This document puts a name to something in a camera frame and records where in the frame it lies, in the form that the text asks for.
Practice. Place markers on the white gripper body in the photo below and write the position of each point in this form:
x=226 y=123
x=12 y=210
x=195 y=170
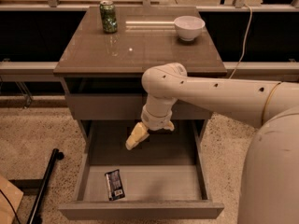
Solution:
x=156 y=121

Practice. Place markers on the blue rxbar blueberry wrapper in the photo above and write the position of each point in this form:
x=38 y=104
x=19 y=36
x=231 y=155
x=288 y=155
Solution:
x=114 y=185

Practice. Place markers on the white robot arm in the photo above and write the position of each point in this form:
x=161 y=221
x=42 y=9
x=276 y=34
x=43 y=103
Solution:
x=269 y=192

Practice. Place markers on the open grey middle drawer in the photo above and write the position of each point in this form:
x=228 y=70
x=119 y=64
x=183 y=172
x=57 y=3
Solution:
x=163 y=177

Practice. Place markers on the closed grey top drawer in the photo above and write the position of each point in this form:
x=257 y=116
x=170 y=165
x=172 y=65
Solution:
x=123 y=107

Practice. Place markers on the grey drawer cabinet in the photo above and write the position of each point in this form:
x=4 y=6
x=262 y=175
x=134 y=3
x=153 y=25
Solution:
x=98 y=63

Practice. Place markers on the white ceramic bowl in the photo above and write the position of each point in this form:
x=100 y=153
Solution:
x=189 y=27

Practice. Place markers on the green soda can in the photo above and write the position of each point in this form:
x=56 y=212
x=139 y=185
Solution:
x=108 y=17

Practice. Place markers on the black metal stand pole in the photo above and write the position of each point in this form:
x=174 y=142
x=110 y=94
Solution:
x=38 y=187

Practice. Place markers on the cardboard piece bottom left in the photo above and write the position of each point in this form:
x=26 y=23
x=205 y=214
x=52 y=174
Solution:
x=10 y=200

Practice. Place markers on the grey metal rail frame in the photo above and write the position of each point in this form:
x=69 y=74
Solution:
x=22 y=70

